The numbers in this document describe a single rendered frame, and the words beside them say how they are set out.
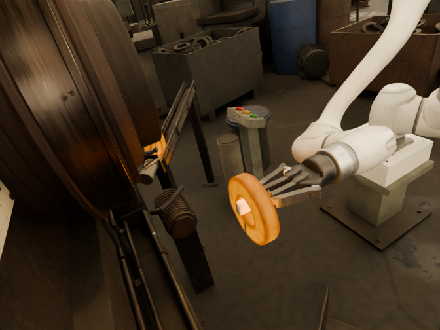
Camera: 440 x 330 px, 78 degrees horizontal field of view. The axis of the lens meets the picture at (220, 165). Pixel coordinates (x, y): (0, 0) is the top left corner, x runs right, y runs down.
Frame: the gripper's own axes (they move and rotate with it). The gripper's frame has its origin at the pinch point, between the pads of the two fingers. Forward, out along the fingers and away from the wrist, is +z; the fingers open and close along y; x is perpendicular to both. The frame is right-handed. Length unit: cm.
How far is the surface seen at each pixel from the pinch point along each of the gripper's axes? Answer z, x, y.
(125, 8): -34, 34, 256
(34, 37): 24.9, 36.7, -0.5
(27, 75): 27.0, 33.4, -1.9
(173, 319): 23.2, -20.7, -1.6
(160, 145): 3, -15, 70
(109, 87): 19.2, 29.1, 2.4
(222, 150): -31, -35, 80
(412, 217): -106, -77, 16
